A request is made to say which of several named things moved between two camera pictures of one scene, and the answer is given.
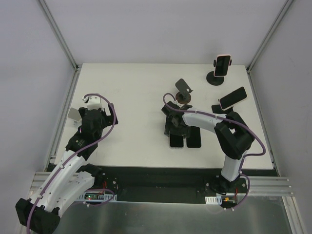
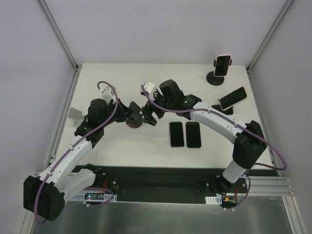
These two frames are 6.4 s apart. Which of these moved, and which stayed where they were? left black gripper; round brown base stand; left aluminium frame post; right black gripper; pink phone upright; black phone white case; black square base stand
Moved: round brown base stand; left black gripper; right black gripper
Stayed: pink phone upright; left aluminium frame post; black phone white case; black square base stand
